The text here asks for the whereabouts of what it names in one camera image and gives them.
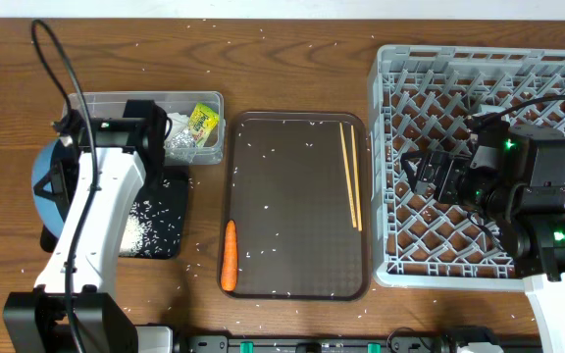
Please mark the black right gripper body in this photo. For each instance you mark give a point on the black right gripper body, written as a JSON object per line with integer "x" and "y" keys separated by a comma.
{"x": 458, "y": 184}

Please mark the blue plate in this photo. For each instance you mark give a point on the blue plate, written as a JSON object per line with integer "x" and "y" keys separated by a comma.
{"x": 56, "y": 151}

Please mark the aluminium foil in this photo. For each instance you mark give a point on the aluminium foil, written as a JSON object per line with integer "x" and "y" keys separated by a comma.
{"x": 180, "y": 147}

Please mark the green snack wrapper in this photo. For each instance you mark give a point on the green snack wrapper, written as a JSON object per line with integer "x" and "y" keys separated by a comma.
{"x": 201, "y": 123}

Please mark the orange carrot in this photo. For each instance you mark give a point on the orange carrot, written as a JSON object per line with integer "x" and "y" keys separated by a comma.
{"x": 229, "y": 273}

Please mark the white tissue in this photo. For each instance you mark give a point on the white tissue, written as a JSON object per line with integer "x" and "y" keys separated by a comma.
{"x": 176, "y": 123}

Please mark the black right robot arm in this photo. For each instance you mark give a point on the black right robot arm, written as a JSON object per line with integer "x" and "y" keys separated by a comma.
{"x": 514, "y": 177}

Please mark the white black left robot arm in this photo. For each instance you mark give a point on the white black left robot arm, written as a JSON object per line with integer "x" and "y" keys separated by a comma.
{"x": 72, "y": 307}

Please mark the grey dishwasher rack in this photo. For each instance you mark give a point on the grey dishwasher rack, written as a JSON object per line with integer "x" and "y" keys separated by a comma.
{"x": 419, "y": 98}

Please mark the clear plastic bin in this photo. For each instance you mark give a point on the clear plastic bin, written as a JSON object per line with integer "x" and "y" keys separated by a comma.
{"x": 111, "y": 104}

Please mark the pile of white rice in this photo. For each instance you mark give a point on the pile of white rice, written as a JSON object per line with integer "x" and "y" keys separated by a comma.
{"x": 155, "y": 222}

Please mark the black square bin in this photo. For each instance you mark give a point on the black square bin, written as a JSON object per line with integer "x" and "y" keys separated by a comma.
{"x": 48, "y": 242}

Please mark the dark brown tray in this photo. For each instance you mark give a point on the dark brown tray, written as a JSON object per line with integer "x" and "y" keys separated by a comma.
{"x": 286, "y": 192}

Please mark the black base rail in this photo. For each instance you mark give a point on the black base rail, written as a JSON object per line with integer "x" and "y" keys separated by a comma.
{"x": 401, "y": 340}

